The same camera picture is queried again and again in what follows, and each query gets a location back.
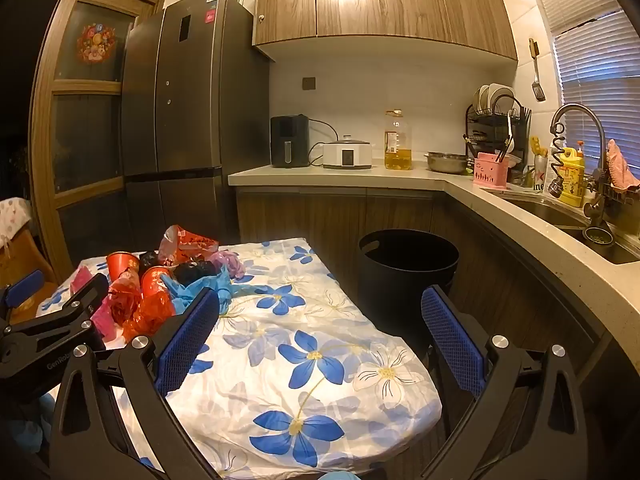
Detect pink cloth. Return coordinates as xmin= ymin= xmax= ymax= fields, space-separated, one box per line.
xmin=606 ymin=140 xmax=640 ymax=191

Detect crumpled red plastic bag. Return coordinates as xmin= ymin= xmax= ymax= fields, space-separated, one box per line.
xmin=122 ymin=296 xmax=176 ymax=342
xmin=106 ymin=272 xmax=144 ymax=328

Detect pink packet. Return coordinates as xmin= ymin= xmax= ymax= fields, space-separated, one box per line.
xmin=70 ymin=266 xmax=95 ymax=297
xmin=91 ymin=302 xmax=117 ymax=347

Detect cooking oil bottle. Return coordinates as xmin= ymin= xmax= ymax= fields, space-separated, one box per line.
xmin=384 ymin=108 xmax=414 ymax=171

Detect crumpled purple cloth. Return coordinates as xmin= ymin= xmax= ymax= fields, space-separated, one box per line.
xmin=206 ymin=251 xmax=246 ymax=281

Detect black power cable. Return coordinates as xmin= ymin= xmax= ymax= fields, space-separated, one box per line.
xmin=307 ymin=118 xmax=341 ymax=167

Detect hanging metal spatula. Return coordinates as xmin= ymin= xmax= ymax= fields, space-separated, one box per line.
xmin=529 ymin=37 xmax=547 ymax=103

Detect wooden glass door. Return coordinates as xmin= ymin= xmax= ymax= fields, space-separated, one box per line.
xmin=30 ymin=0 xmax=168 ymax=286

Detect kitchen counter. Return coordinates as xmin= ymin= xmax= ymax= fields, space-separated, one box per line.
xmin=227 ymin=165 xmax=640 ymax=411

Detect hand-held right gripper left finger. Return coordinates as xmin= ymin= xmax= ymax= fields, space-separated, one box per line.
xmin=49 ymin=287 xmax=223 ymax=480

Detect yellow detergent bottle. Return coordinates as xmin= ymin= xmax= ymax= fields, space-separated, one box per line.
xmin=559 ymin=141 xmax=587 ymax=207

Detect red clear snack bag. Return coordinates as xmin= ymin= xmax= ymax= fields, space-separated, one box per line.
xmin=159 ymin=225 xmax=220 ymax=267

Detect sink strainer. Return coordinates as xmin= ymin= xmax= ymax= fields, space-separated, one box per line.
xmin=582 ymin=226 xmax=616 ymax=247

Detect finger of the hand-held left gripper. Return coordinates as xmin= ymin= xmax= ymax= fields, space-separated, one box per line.
xmin=0 ymin=269 xmax=47 ymax=323
xmin=0 ymin=272 xmax=111 ymax=357

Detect person's left hand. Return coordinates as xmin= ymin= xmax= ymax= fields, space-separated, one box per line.
xmin=0 ymin=394 xmax=55 ymax=457

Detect steel kitchen faucet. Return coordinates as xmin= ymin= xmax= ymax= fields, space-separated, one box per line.
xmin=547 ymin=103 xmax=613 ymax=231

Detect blue rubber glove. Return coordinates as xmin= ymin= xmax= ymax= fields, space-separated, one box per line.
xmin=161 ymin=266 xmax=236 ymax=313

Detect white electric cooker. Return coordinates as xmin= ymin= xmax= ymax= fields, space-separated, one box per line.
xmin=322 ymin=135 xmax=375 ymax=170

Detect wooden wall cabinet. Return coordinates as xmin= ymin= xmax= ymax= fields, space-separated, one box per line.
xmin=252 ymin=0 xmax=518 ymax=63

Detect grey refrigerator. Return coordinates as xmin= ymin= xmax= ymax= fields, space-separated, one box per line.
xmin=120 ymin=0 xmax=273 ymax=261

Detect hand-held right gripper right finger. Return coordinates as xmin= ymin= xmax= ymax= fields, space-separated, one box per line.
xmin=420 ymin=285 xmax=593 ymax=480

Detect red paper cup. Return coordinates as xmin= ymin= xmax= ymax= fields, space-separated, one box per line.
xmin=106 ymin=252 xmax=141 ymax=286
xmin=141 ymin=266 xmax=174 ymax=306

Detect window blinds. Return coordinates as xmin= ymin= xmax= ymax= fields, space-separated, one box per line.
xmin=527 ymin=0 xmax=640 ymax=171

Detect red door decoration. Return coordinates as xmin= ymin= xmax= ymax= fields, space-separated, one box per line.
xmin=76 ymin=22 xmax=117 ymax=65

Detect orange chair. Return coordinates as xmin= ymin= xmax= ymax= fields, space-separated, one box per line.
xmin=0 ymin=220 xmax=58 ymax=326

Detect steel pot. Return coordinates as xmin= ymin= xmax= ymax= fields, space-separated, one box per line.
xmin=425 ymin=151 xmax=471 ymax=175

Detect black air fryer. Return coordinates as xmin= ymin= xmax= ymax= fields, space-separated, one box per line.
xmin=270 ymin=114 xmax=311 ymax=168

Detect steel sink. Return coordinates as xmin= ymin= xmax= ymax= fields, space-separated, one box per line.
xmin=505 ymin=195 xmax=640 ymax=266

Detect large black plastic bag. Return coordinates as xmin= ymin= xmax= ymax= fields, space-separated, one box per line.
xmin=173 ymin=261 xmax=219 ymax=287

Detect black trash bin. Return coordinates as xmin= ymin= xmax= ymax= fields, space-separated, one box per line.
xmin=357 ymin=229 xmax=460 ymax=361

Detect pink utensil holder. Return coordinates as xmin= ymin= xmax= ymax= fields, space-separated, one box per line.
xmin=473 ymin=151 xmax=511 ymax=190

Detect dotted white cloth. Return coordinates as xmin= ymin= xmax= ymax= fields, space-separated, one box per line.
xmin=0 ymin=197 xmax=35 ymax=248

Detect black dish rack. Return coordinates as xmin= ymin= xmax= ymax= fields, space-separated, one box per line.
xmin=465 ymin=102 xmax=532 ymax=171

